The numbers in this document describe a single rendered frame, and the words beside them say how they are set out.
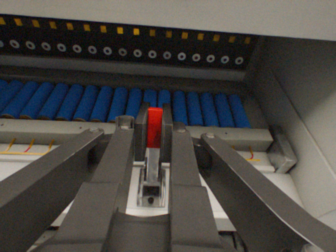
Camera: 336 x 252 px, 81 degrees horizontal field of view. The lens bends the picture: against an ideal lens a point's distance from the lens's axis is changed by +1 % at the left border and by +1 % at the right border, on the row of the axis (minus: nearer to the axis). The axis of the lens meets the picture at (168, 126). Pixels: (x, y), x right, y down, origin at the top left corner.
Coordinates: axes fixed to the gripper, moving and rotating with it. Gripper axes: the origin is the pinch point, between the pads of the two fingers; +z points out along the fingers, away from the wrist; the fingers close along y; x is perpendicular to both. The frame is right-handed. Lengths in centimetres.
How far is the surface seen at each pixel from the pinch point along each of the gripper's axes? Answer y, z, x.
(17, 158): -14.2, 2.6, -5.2
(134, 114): -2.7, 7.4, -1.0
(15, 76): -19.5, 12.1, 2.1
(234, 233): 14.0, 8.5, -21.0
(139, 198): -1.1, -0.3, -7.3
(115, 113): -5.0, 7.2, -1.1
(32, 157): -12.8, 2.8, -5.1
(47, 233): -16.1, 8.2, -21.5
